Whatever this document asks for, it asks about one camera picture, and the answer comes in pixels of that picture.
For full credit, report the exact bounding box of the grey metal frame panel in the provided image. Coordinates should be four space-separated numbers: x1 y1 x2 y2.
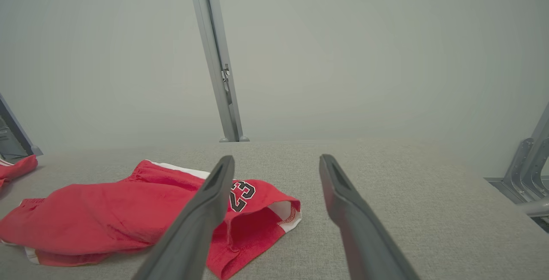
0 93 43 163

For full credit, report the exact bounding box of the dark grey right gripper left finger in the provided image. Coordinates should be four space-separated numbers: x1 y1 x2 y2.
132 155 235 280

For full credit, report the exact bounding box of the grey metal bracket frame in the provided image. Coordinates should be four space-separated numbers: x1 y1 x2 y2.
485 102 549 218

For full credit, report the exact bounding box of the grey metal post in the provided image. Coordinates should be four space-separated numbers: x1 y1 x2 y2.
187 0 250 143

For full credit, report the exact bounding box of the red jersey white trim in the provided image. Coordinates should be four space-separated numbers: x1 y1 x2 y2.
0 155 38 188

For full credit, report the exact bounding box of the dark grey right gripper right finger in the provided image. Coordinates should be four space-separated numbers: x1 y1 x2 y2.
319 154 421 280

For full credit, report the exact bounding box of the red basketball shorts white stripe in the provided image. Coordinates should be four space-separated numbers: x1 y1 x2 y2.
0 159 302 280

